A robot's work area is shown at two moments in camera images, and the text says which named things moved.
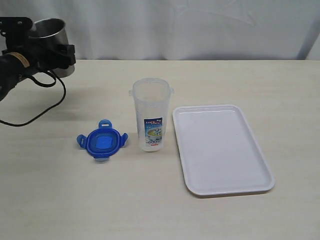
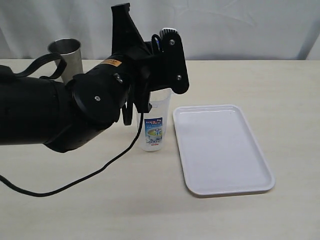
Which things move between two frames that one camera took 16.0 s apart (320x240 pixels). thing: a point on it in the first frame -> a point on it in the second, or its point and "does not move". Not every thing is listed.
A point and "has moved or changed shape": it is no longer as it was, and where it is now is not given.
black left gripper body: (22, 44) -> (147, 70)
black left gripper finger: (48, 60) -> (174, 60)
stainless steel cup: (52, 31) has moved or changed shape
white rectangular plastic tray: (221, 153) does not move
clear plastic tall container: (152, 97) does not move
